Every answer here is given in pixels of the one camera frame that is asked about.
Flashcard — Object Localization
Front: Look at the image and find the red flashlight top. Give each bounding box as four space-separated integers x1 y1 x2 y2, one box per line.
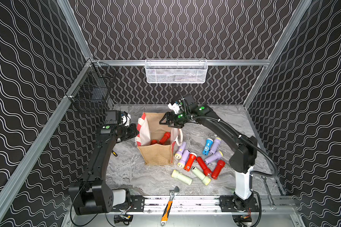
159 132 171 145

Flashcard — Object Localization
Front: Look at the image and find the blue white flashlight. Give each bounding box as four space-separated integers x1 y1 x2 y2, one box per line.
202 138 214 156

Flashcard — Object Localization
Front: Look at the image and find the purple flashlight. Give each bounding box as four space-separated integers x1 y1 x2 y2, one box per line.
177 149 190 168
209 137 222 155
174 141 186 159
204 151 223 165

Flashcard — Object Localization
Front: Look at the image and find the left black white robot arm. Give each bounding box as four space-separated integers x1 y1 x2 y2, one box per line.
69 110 139 216

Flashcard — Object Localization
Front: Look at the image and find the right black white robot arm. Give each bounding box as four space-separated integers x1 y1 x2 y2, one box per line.
159 101 277 211

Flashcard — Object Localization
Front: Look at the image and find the purple flashlight beside red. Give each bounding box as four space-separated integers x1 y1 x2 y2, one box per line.
177 149 190 168

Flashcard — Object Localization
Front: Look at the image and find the green flashlight left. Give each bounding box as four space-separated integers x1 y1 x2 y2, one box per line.
171 170 193 185

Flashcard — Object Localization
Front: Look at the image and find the green flashlight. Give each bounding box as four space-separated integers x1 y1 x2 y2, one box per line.
171 170 193 185
191 166 211 186

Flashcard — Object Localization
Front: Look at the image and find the green flashlight right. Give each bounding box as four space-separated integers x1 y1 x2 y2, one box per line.
191 166 211 186

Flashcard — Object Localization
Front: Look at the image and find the silver combination wrench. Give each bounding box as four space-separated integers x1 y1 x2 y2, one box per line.
261 176 277 211

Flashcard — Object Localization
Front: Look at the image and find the red flashlight white ring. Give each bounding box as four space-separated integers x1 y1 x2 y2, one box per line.
184 152 197 172

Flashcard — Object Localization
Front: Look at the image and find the white wire mesh basket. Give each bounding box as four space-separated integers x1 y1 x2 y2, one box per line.
144 59 208 84

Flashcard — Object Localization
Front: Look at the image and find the black wire mesh basket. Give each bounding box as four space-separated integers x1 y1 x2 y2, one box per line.
69 63 119 114

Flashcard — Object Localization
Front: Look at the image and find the orange handled adjustable wrench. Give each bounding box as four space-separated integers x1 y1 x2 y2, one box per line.
161 186 180 227

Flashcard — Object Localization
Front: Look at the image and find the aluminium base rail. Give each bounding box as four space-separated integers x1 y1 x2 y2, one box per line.
70 194 297 216

